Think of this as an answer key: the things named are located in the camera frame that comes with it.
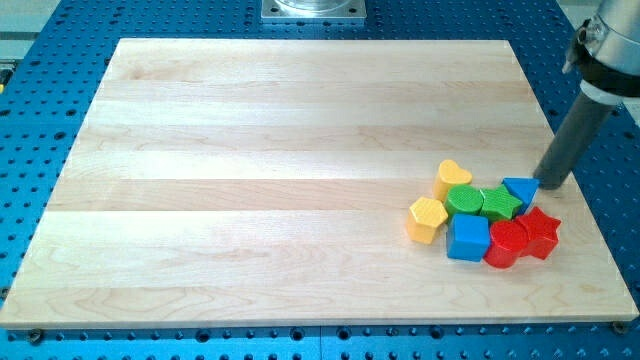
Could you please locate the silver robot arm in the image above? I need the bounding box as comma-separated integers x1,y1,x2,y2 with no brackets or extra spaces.
562,0,639,106

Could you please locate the yellow hexagon block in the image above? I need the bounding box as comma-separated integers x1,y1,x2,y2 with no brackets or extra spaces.
405,197,448,245

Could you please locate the yellow heart block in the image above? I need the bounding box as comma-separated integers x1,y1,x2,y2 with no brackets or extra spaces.
433,159,473,202

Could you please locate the green cylinder block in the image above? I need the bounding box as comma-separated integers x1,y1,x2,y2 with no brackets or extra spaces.
444,185,484,218

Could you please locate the blue cube block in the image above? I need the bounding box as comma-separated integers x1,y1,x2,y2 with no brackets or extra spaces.
446,214,490,262

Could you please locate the green star block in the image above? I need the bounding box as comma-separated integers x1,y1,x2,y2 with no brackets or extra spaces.
479,185,522,223

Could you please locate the red cylinder block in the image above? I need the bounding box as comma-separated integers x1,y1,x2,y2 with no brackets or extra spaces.
483,221,528,269

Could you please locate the blue triangle block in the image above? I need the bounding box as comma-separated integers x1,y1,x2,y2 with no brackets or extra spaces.
502,177,540,215

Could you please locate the red star block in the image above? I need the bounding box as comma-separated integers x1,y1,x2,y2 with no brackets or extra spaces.
515,206,561,260

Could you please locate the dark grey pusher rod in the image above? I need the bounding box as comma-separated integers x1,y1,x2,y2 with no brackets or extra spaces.
533,91,616,190

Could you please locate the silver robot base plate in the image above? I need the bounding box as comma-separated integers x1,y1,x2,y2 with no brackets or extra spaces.
261,0,367,21

